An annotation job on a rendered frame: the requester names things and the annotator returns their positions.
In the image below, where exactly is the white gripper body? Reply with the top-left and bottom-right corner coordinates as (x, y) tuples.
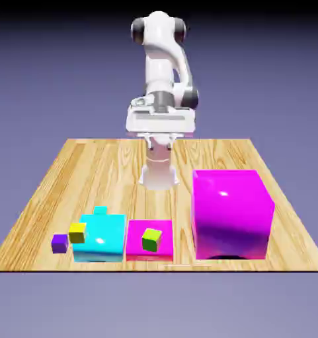
(125, 105), (196, 139)

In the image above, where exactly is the small green cube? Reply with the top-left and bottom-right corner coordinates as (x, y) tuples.
(141, 228), (163, 253)

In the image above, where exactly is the small yellow cube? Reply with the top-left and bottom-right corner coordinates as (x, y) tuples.
(67, 222), (87, 244)

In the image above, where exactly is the small purple cube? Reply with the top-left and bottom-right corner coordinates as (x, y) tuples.
(51, 233), (69, 255)

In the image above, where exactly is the large magenta box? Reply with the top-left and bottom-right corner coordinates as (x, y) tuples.
(191, 169), (276, 261)

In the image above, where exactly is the flat magenta box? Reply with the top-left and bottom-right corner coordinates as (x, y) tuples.
(125, 219), (175, 262)

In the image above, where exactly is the large cyan box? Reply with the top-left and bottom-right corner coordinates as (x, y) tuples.
(71, 213), (127, 263)

